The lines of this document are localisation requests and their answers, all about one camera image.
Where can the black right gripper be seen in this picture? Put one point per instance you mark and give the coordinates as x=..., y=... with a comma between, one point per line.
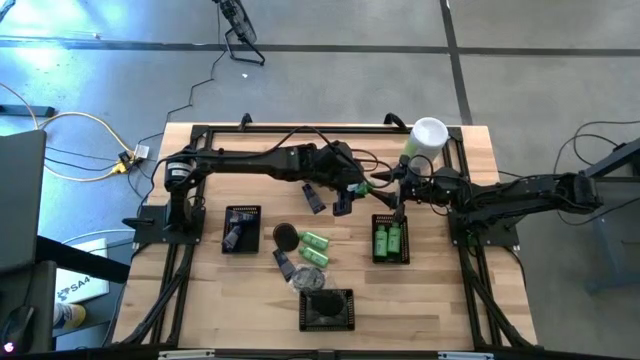
x=425, y=187

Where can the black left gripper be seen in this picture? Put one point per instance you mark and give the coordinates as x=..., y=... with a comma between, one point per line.
x=337, y=165

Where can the green shampoo bottle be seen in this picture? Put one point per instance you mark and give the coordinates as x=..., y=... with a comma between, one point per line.
x=315, y=257
x=394, y=239
x=316, y=241
x=364, y=189
x=381, y=241

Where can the dark blue toiletry tube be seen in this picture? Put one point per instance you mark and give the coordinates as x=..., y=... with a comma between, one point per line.
x=232, y=238
x=284, y=264
x=243, y=216
x=314, y=198

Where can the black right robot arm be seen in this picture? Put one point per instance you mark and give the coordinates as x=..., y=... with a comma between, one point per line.
x=525, y=195

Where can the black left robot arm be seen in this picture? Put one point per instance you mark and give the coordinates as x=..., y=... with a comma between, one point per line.
x=250, y=162

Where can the white wipes canister green label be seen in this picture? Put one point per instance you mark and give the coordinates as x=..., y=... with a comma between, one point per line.
x=427, y=137

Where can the black table clamp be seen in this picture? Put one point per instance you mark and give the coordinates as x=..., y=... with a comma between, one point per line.
x=245, y=120
x=395, y=120

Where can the black slotted plastic basket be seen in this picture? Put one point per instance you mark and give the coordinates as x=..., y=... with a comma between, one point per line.
x=391, y=262
x=327, y=328
x=250, y=240

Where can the black round sponge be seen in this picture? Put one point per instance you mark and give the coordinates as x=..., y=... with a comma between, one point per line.
x=286, y=237

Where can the black floor fan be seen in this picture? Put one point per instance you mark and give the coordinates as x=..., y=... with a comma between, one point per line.
x=240, y=25

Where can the white power adapter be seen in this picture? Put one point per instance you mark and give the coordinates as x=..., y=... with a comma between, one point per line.
x=141, y=151

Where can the blue-grey metal table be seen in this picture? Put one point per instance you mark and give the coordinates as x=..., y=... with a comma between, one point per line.
x=615, y=160

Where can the black desk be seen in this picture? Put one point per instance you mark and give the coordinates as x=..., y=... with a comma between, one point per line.
x=85, y=260

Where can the white box with SA4 print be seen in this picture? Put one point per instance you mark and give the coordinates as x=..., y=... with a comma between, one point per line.
x=82, y=287

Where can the yellow and white can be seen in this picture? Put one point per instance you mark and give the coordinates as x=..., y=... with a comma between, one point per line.
x=72, y=316

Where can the large grey flat panel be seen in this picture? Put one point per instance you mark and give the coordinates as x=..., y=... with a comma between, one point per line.
x=20, y=200

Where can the black flat bar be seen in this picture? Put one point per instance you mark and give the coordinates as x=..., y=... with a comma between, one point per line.
x=27, y=110

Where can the black computer mouse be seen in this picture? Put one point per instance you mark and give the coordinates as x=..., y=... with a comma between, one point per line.
x=17, y=325

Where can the black aluminium rail frame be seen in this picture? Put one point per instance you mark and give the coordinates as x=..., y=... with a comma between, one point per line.
x=360, y=129

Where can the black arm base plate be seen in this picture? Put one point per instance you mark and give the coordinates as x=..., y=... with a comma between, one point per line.
x=150, y=235
x=500, y=240

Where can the silver metal bracket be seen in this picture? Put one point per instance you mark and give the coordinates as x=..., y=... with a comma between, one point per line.
x=186, y=355
x=466, y=356

